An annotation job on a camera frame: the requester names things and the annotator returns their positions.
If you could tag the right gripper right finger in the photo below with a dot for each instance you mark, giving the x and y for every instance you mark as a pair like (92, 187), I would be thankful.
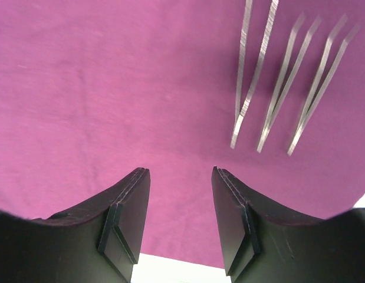
(265, 241)

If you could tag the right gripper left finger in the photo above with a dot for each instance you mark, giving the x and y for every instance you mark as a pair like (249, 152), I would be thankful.
(97, 240)

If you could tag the white thin instrument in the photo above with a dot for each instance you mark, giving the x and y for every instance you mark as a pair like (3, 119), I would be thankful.
(284, 80)

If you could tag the purple cloth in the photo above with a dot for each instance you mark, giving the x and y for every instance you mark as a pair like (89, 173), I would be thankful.
(90, 90)

